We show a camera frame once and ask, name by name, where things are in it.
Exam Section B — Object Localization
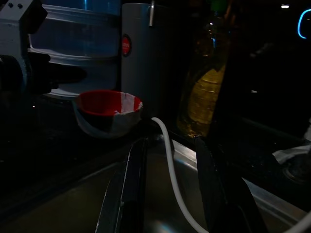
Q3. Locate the white crumpled cloth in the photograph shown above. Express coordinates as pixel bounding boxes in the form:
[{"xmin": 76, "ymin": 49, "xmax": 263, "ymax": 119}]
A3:
[{"xmin": 272, "ymin": 143, "xmax": 311, "ymax": 164}]

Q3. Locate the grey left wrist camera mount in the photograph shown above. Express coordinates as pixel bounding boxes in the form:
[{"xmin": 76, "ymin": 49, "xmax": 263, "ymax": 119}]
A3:
[{"xmin": 0, "ymin": 0, "xmax": 48, "ymax": 96}]

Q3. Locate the stainless steel sink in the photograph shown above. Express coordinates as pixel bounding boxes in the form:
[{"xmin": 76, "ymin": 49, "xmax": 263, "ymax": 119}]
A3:
[{"xmin": 0, "ymin": 134, "xmax": 307, "ymax": 233}]

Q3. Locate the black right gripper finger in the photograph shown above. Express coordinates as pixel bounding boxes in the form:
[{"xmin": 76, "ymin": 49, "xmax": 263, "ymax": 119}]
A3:
[
  {"xmin": 96, "ymin": 137, "xmax": 149, "ymax": 233},
  {"xmin": 194, "ymin": 136, "xmax": 266, "ymax": 233},
  {"xmin": 57, "ymin": 66, "xmax": 86, "ymax": 85}
]

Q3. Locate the yellow oil bottle green cap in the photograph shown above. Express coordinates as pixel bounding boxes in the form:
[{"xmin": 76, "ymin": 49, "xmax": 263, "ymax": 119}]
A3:
[{"xmin": 176, "ymin": 0, "xmax": 233, "ymax": 137}]

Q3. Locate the clear ribbed plastic water jug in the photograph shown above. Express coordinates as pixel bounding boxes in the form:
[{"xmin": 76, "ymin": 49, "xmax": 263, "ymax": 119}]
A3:
[{"xmin": 27, "ymin": 0, "xmax": 122, "ymax": 99}]

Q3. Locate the red and white bowl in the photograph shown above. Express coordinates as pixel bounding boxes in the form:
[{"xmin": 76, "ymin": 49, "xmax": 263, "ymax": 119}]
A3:
[{"xmin": 72, "ymin": 89, "xmax": 144, "ymax": 139}]

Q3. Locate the blue glowing light ring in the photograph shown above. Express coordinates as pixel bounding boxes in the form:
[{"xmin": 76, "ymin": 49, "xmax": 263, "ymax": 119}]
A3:
[{"xmin": 297, "ymin": 8, "xmax": 311, "ymax": 40}]

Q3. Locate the white hose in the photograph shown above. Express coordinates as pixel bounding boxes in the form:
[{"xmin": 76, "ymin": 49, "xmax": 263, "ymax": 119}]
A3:
[{"xmin": 151, "ymin": 116, "xmax": 210, "ymax": 233}]

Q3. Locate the white cylindrical appliance red label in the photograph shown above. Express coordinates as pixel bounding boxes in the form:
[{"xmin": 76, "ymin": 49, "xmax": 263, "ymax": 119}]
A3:
[{"xmin": 120, "ymin": 1, "xmax": 188, "ymax": 120}]

